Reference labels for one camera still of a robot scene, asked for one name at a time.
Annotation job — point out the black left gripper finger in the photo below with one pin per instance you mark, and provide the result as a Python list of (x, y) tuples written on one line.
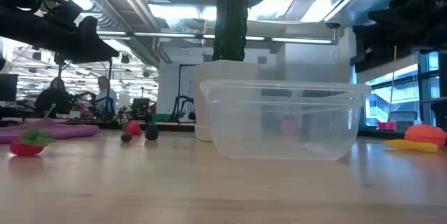
[(91, 39), (91, 59)]

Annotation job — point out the small red strawberry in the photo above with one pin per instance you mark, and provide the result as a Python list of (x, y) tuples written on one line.
[(133, 128)]

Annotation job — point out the dark cherry with stem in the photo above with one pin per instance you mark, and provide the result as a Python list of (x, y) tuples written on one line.
[(126, 137)]

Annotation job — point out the black blackberry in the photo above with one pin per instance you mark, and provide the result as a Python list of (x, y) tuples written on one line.
[(152, 132)]

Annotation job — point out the large leafy red strawberry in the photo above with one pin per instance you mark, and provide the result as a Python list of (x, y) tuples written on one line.
[(26, 147)]

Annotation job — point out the orange round toy fruit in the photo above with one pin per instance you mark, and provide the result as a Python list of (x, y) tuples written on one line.
[(424, 135)]

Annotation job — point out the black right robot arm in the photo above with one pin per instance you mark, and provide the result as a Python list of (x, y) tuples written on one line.
[(433, 14)]

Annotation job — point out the background black robot arm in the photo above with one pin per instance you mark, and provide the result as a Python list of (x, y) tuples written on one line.
[(181, 107), (85, 98)]

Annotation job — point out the clear plastic tupperware container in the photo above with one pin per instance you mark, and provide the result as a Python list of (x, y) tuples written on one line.
[(331, 136)]

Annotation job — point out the person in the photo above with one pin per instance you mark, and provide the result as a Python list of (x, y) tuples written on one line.
[(104, 98), (52, 102)]

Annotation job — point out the black computer monitor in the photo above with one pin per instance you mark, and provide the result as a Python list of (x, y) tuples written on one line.
[(8, 88)]

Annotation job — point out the small black monitor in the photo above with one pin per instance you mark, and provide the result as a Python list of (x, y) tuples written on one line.
[(140, 105)]

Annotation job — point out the long ceiling tube light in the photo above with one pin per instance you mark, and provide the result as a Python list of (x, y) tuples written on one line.
[(167, 35)]

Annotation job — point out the purple cloth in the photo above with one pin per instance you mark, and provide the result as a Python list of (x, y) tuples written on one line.
[(63, 130)]

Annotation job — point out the green box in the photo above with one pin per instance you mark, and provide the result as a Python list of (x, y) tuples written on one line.
[(160, 118)]

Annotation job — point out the red plastic bin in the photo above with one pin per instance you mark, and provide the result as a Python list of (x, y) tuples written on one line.
[(387, 126)]

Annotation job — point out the white hexagonal plant pot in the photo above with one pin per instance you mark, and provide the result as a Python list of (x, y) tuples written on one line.
[(204, 98)]

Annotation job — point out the yellow toy banana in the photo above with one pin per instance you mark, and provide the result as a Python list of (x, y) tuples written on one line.
[(412, 145)]

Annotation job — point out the tall green cactus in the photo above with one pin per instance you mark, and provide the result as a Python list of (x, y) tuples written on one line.
[(230, 18)]

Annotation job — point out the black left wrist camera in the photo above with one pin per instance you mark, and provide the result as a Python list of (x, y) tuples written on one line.
[(63, 13)]

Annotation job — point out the black ceiling camera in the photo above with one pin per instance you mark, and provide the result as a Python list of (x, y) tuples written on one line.
[(332, 25)]

